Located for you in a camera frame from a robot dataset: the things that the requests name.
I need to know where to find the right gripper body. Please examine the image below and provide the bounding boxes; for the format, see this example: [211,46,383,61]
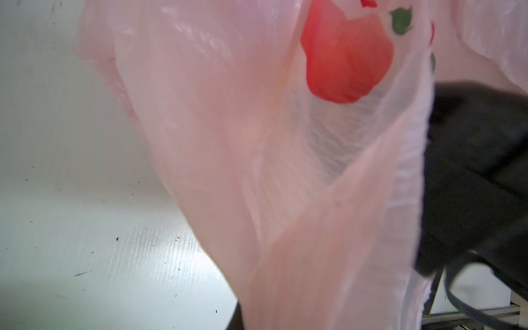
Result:
[415,82,527,297]

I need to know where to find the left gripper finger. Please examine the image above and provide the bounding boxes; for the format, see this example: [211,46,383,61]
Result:
[226,303,245,330]

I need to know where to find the pink plastic bag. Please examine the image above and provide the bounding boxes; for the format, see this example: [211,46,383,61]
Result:
[78,1,527,329]

